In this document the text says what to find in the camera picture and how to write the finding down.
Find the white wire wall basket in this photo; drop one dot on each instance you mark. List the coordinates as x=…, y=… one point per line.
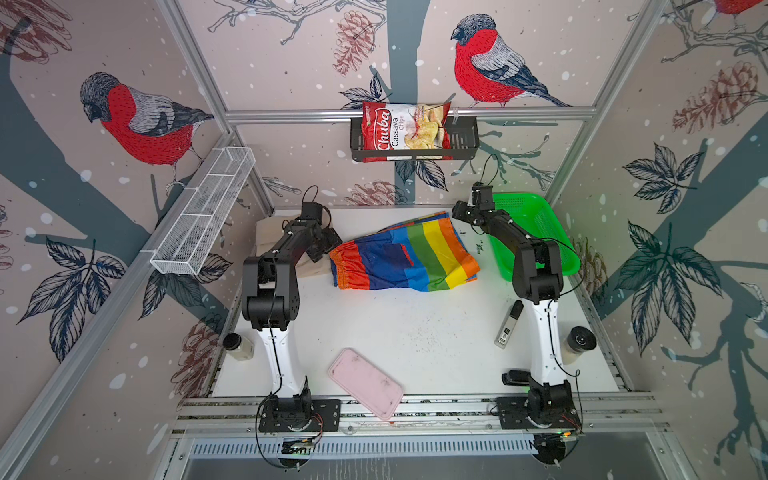
x=192, y=236

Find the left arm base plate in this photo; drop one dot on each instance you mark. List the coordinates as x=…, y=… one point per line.
x=296, y=415

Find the green plastic basket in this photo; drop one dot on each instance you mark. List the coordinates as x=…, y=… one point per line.
x=533, y=213

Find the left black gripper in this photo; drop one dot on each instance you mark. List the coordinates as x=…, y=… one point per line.
x=333, y=238

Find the white round cup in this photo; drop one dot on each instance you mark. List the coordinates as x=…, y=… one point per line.
x=578, y=341

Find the black wire wall basket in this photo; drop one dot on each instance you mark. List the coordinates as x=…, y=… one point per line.
x=461, y=133

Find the red cassava chips bag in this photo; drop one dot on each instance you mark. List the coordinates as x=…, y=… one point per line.
x=388, y=127

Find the small bottle left side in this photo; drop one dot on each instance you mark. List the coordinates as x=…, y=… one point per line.
x=239, y=347

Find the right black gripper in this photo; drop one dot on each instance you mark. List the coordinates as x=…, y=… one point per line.
x=457, y=209

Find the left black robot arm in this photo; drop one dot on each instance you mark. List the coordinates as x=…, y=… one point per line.
x=270, y=301

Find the small black device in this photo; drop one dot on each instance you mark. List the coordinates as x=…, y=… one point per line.
x=516, y=377

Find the multicoloured shorts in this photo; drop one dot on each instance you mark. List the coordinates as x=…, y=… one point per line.
x=423, y=254

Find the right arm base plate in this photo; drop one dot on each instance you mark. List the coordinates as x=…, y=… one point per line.
x=522, y=413

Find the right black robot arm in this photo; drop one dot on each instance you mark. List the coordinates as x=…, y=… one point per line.
x=538, y=283

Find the pink plastic tray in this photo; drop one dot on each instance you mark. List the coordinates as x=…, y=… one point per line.
x=366, y=383

